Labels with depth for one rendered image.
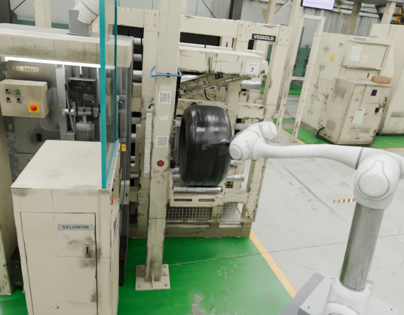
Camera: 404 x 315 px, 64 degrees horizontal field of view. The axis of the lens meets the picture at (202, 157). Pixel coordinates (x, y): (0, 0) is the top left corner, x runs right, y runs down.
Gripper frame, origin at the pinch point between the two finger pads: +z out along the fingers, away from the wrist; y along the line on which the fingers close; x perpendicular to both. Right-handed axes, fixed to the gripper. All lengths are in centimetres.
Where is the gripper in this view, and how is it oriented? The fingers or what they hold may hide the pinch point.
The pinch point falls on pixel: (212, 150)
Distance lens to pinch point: 183.5
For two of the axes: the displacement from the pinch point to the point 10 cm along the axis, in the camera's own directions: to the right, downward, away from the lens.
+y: 7.3, 2.3, 6.5
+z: -6.9, 2.5, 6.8
